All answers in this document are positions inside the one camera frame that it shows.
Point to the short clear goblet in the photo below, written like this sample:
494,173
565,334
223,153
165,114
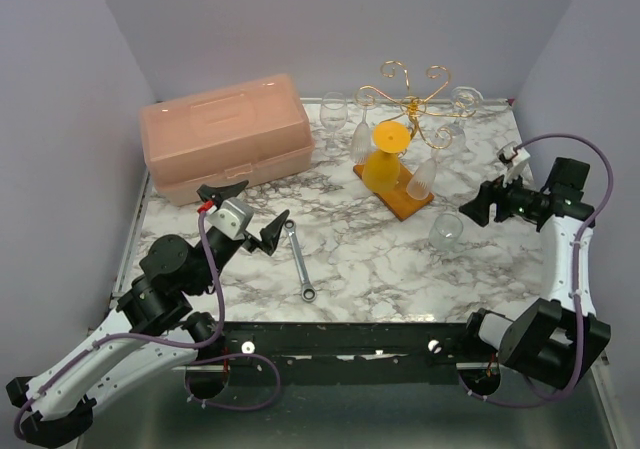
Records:
445,232

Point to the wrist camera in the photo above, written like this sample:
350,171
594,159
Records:
231,218
514,159

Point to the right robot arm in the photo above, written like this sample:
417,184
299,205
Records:
559,336

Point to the yellow plastic wine glass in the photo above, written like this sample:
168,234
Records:
382,167

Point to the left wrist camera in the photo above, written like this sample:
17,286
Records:
231,218

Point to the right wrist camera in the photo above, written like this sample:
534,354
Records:
514,159

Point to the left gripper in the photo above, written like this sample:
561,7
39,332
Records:
271,232

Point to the clear wine glass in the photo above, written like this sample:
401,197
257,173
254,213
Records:
333,116
465,103

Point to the pink plastic storage box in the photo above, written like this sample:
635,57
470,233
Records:
257,131

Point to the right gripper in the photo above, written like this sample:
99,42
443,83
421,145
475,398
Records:
489,192

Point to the ribbed clear champagne flute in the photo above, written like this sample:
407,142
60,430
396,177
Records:
361,140

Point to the gold wire glass rack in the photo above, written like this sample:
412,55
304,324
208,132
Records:
417,115

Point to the clear wine glass back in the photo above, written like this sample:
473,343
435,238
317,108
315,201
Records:
333,116

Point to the silver ratchet wrench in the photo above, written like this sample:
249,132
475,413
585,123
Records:
308,292

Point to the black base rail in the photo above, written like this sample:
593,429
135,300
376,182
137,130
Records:
331,354

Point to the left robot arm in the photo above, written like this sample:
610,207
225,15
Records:
173,315

